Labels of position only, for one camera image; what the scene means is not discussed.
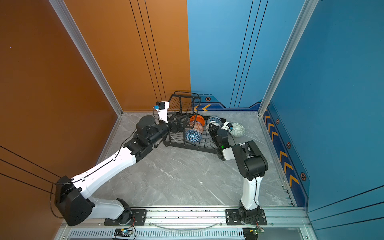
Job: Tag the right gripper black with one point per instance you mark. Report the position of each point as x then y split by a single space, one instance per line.
212 131

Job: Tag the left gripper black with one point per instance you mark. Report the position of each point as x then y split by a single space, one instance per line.
179 128

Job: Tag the black wire dish rack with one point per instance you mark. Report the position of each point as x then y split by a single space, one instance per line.
189 103

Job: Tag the blue white floral bowl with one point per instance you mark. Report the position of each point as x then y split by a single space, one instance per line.
215 121

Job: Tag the dark blue geometric bowl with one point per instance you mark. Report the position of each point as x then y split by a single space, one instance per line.
193 136

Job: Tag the red patterned bowl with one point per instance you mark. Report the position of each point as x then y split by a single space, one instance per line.
197 126

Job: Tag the orange plastic bowl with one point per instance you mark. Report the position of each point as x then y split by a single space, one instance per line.
198 118

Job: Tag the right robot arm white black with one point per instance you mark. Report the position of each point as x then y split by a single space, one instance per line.
252 166

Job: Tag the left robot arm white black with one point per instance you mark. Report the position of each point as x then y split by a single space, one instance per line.
74 196

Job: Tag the green white patterned bowl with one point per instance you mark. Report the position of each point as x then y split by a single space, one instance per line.
237 130

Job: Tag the right circuit board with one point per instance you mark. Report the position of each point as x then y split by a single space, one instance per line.
252 233

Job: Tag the left green circuit board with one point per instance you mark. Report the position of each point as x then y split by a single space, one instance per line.
123 234

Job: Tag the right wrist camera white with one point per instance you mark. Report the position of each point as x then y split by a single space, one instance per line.
227 126

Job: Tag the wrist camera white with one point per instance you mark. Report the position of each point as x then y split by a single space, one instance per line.
162 109
227 126

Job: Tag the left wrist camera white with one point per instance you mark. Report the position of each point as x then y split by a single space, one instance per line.
162 109

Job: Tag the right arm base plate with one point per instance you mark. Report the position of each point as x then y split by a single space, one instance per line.
232 216

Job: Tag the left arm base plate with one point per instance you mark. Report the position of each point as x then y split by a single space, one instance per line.
135 217

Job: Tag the aluminium front rail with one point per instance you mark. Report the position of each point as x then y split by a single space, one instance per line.
197 223

